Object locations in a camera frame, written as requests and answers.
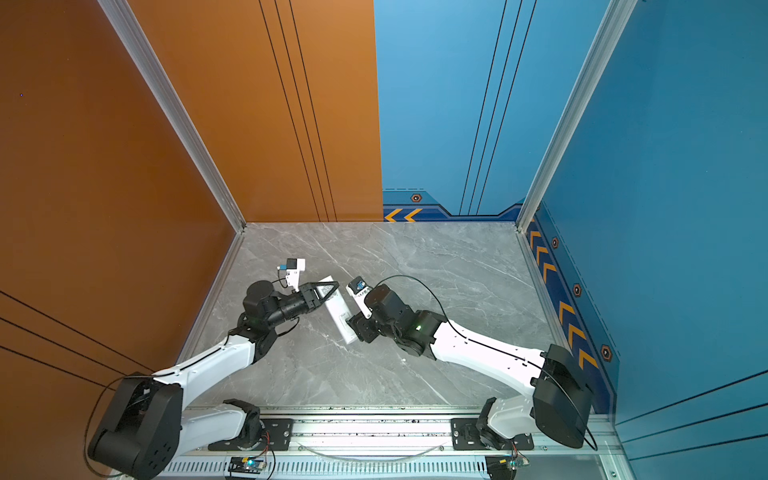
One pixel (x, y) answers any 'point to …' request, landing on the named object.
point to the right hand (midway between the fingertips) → (355, 313)
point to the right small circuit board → (503, 467)
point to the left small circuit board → (247, 464)
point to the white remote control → (338, 311)
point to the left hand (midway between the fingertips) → (338, 285)
